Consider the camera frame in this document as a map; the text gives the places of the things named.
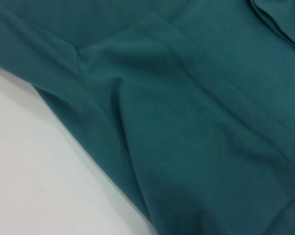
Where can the teal blue shirt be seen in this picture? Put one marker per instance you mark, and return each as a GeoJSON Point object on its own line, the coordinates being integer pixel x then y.
{"type": "Point", "coordinates": [186, 110]}

